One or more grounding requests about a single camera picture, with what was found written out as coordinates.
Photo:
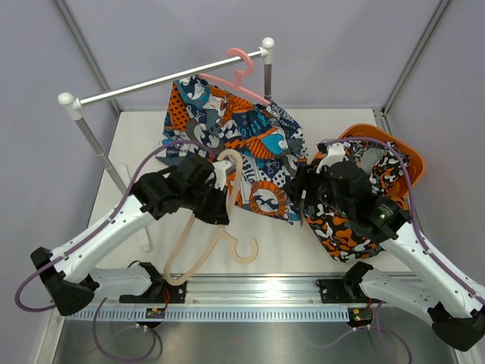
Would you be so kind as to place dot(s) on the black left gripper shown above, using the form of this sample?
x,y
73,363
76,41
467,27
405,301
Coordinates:
x,y
218,213

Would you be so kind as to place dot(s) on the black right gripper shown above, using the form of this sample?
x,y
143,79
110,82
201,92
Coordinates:
x,y
305,177

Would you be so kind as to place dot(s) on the beige wooden hanger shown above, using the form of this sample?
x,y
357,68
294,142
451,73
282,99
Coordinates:
x,y
233,184

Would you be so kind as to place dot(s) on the orange black camouflage shorts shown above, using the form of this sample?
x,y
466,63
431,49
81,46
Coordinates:
x,y
348,227

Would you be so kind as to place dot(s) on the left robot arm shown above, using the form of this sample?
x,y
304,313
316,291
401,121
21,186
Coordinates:
x,y
69,272

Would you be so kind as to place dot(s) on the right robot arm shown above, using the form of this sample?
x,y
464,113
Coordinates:
x,y
451,302

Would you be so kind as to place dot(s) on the blue orange patterned shorts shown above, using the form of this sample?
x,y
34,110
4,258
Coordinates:
x,y
271,143

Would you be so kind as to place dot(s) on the pink plastic hanger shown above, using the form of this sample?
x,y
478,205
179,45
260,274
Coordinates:
x,y
236,84

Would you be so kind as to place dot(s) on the white clothes rack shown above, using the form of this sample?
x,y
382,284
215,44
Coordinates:
x,y
74,106

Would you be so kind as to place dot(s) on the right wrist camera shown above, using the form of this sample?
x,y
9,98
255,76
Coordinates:
x,y
335,153

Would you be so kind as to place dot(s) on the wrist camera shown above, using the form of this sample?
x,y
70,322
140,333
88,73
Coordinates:
x,y
221,170
335,153

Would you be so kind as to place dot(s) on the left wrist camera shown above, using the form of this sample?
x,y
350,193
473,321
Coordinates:
x,y
221,170

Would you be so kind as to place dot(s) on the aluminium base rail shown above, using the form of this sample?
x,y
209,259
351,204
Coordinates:
x,y
264,299

